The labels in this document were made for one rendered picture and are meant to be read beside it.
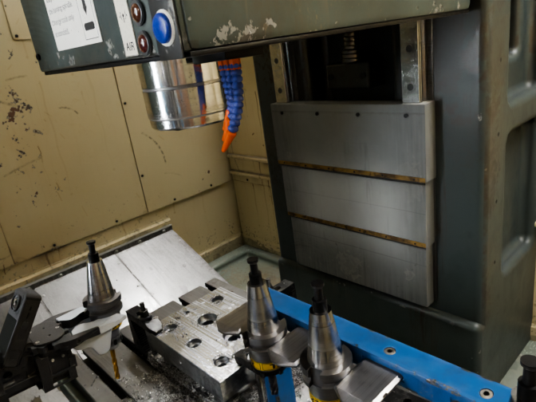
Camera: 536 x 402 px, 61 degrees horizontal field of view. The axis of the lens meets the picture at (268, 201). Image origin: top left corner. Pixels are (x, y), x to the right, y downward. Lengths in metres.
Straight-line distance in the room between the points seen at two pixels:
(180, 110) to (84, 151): 1.10
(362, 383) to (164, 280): 1.40
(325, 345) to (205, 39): 0.36
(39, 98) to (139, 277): 0.75
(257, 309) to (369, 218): 0.66
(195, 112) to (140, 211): 1.24
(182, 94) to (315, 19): 0.28
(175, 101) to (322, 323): 0.45
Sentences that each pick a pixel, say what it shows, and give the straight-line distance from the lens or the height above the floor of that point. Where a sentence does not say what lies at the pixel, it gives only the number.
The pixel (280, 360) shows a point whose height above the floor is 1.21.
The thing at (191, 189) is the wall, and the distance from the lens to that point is 2.12.
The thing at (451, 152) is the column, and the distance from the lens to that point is 1.10.
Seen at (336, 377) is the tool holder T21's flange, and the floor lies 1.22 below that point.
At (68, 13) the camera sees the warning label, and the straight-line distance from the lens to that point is 0.73.
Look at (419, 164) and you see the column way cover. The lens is 1.09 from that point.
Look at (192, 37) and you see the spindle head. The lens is 0.50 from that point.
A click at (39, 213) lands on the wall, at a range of 1.85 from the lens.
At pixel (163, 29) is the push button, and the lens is 0.51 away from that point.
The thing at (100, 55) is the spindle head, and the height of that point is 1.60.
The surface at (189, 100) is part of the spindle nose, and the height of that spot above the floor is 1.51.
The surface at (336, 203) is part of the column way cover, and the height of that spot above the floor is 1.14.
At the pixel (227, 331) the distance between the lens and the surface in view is 0.67.
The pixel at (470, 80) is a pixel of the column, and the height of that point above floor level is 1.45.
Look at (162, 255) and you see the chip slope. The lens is 1.98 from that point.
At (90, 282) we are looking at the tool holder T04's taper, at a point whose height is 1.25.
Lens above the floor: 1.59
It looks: 19 degrees down
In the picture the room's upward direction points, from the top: 8 degrees counter-clockwise
